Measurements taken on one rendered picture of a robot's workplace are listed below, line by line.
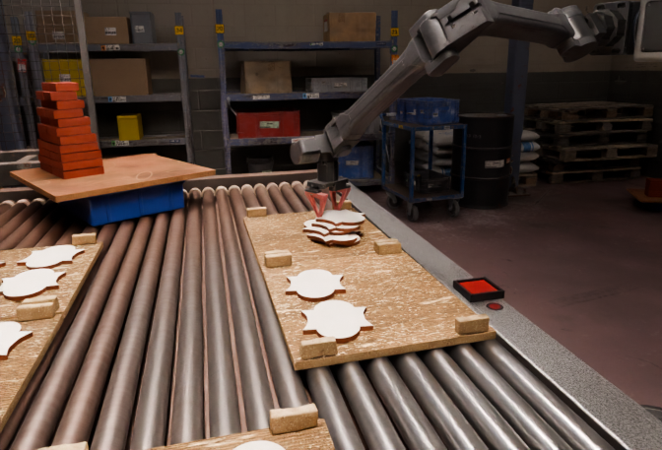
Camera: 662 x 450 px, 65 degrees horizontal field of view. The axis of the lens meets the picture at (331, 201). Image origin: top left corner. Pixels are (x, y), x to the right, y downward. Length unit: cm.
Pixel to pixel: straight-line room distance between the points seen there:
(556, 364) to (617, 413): 12
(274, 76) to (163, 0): 146
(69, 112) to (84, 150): 12
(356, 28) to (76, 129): 413
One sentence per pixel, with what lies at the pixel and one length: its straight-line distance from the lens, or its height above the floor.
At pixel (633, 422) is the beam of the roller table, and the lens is 84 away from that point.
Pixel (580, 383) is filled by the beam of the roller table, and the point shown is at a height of 91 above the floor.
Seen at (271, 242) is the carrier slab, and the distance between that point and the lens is 134.
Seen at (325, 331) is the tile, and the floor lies 95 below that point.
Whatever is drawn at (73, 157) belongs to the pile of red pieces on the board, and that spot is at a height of 111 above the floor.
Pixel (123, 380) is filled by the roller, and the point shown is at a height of 92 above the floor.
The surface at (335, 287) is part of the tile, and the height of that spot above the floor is 95.
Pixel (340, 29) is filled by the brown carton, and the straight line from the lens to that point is 556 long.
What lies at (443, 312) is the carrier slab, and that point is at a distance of 99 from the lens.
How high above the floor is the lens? 138
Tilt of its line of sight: 15 degrees down
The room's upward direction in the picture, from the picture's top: 1 degrees counter-clockwise
